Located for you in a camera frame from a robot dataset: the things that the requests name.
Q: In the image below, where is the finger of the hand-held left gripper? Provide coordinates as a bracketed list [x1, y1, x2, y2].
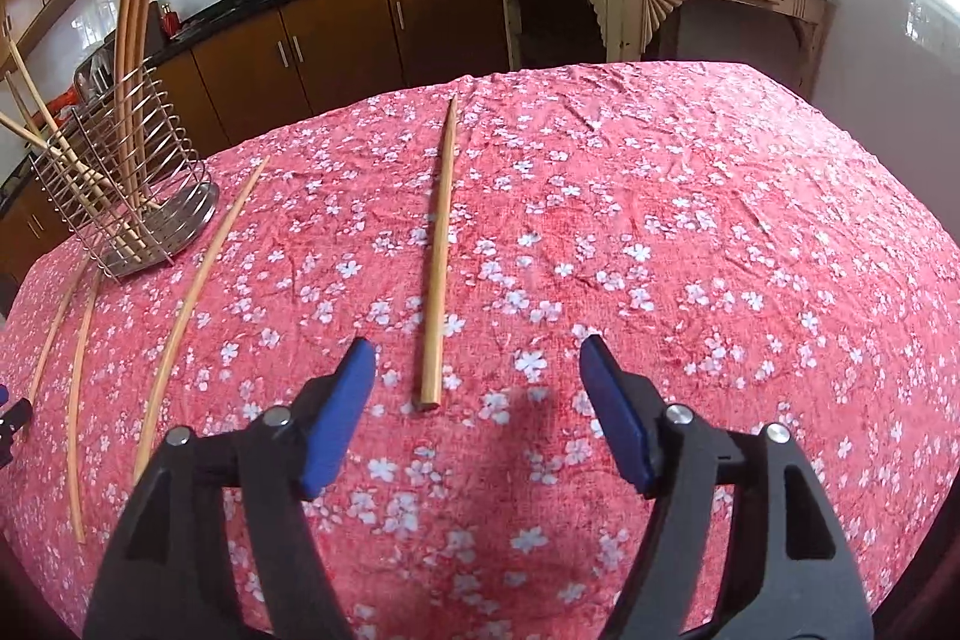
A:
[0, 398, 35, 467]

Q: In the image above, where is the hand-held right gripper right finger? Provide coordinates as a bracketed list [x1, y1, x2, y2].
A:
[577, 332, 877, 640]

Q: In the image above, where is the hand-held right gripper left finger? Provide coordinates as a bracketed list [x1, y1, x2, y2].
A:
[81, 337, 377, 640]

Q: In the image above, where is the metal wire chopstick holder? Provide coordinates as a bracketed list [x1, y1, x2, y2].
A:
[28, 77, 221, 281]

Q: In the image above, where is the red floral tablecloth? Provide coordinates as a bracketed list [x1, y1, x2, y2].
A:
[0, 59, 960, 640]

